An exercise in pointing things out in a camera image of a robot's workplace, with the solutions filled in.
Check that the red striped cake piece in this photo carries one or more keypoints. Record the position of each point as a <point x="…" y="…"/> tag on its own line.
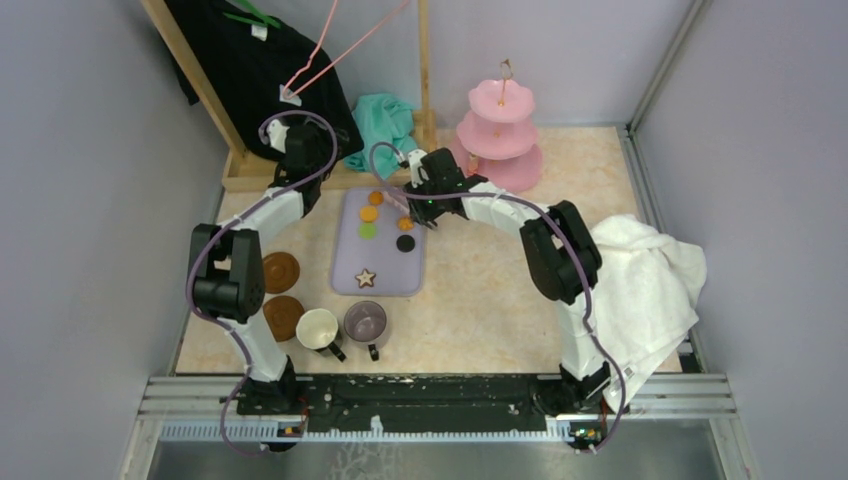
<point x="473" y="163"/>

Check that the green clothes hanger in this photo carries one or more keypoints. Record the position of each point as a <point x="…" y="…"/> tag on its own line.
<point x="255" y="14"/>

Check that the orange swirl cookie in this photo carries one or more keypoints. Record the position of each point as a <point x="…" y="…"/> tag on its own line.
<point x="405" y="224"/>

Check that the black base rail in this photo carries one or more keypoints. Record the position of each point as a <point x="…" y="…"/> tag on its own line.
<point x="490" y="403"/>

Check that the black sandwich cookie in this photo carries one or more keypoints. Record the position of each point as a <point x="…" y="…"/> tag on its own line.
<point x="405" y="243"/>

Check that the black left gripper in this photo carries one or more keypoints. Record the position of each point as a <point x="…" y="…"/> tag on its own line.
<point x="326" y="143"/>

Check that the green round cookie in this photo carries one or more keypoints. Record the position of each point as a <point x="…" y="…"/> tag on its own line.
<point x="367" y="231"/>

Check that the brown saucer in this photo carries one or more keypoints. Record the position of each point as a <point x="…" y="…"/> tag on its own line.
<point x="282" y="313"/>
<point x="281" y="272"/>

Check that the white towel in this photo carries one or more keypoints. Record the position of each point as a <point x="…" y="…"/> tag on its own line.
<point x="644" y="302"/>

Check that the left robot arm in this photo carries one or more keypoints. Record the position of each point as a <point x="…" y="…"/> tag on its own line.
<point x="225" y="283"/>

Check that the purple mug black handle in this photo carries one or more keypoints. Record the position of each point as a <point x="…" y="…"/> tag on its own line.
<point x="366" y="323"/>

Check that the teal cloth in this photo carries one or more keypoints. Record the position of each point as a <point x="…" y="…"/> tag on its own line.
<point x="381" y="117"/>

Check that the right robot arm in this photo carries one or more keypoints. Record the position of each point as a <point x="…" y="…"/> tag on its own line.
<point x="562" y="258"/>

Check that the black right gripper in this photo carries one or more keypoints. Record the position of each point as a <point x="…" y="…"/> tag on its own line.
<point x="421" y="214"/>

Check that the pink three-tier cake stand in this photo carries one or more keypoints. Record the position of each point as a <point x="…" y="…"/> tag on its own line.
<point x="498" y="127"/>

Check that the cream mug black handle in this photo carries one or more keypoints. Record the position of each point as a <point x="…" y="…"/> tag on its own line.
<point x="318" y="330"/>

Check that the lavender serving tray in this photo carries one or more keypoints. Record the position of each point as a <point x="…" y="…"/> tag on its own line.
<point x="398" y="274"/>

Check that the brown saucer near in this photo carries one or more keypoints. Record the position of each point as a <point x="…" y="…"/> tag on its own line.
<point x="282" y="313"/>

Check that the black t-shirt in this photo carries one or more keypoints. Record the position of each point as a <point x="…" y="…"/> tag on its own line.
<point x="248" y="58"/>

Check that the star-shaped iced cookie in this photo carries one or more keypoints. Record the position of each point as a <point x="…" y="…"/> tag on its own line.
<point x="365" y="279"/>

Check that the brown saucer far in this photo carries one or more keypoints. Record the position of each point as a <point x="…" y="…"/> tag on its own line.
<point x="281" y="272"/>

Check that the orange waffle round cookie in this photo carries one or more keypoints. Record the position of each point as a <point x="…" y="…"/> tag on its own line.
<point x="369" y="214"/>

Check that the small orange round cookie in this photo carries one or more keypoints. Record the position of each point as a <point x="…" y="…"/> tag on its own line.
<point x="375" y="198"/>

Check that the pink food tongs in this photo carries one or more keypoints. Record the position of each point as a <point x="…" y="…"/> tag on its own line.
<point x="396" y="197"/>

